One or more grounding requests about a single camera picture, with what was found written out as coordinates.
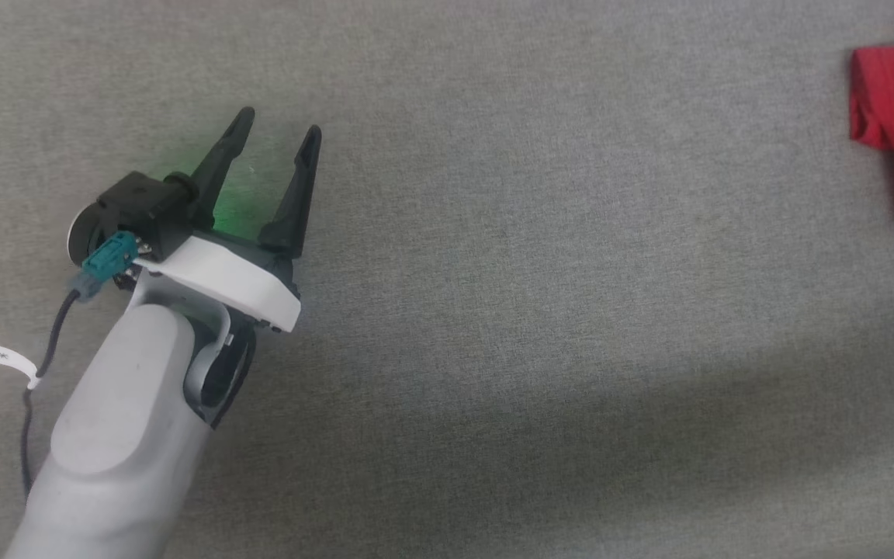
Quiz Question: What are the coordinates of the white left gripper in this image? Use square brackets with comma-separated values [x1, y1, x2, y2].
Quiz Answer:
[132, 106, 323, 335]

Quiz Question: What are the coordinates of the grey fabric sofa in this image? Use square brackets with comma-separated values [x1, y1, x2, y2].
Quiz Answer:
[0, 0, 894, 559]

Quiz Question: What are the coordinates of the white cable label tag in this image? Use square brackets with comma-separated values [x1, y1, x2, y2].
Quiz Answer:
[0, 340, 40, 391]

